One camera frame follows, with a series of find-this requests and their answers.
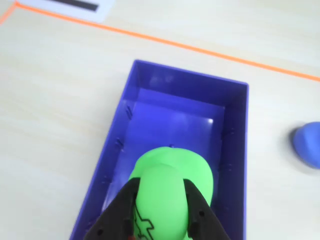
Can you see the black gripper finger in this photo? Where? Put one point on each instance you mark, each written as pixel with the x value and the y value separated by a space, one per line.
pixel 202 217
pixel 115 215

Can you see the green rubber duck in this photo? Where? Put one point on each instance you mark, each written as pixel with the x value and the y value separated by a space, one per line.
pixel 162 195

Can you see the blue plastic box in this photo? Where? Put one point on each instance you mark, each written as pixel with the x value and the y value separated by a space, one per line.
pixel 175 120

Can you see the blue rubber duck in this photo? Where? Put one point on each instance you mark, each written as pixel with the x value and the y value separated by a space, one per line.
pixel 308 145

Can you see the orange tape strip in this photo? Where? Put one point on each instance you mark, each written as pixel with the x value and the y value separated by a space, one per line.
pixel 6 14
pixel 175 45

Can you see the white paper with black bar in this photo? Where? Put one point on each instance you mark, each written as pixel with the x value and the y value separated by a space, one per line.
pixel 62 7

